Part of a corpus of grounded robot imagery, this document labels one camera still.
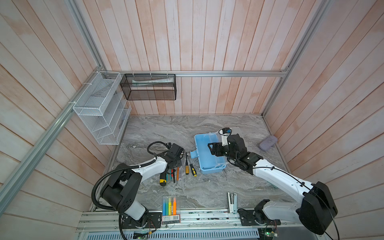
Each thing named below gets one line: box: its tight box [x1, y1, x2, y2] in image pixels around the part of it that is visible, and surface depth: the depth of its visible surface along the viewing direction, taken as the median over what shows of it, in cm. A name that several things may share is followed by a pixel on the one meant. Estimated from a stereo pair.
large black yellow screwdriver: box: [159, 172, 167, 187], surface depth 87 cm
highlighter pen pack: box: [162, 195, 181, 224], surface depth 78 cm
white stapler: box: [227, 192, 237, 214], surface depth 78 cm
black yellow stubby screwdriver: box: [187, 153, 198, 177], surface depth 90 cm
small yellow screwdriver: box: [185, 152, 190, 175], surface depth 92 cm
